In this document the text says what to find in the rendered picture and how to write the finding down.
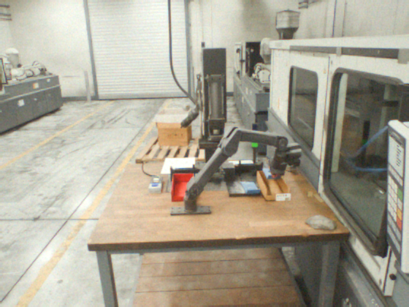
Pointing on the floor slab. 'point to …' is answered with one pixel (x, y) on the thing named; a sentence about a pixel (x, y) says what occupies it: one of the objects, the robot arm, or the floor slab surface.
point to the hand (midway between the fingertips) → (274, 176)
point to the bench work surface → (212, 245)
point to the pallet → (167, 150)
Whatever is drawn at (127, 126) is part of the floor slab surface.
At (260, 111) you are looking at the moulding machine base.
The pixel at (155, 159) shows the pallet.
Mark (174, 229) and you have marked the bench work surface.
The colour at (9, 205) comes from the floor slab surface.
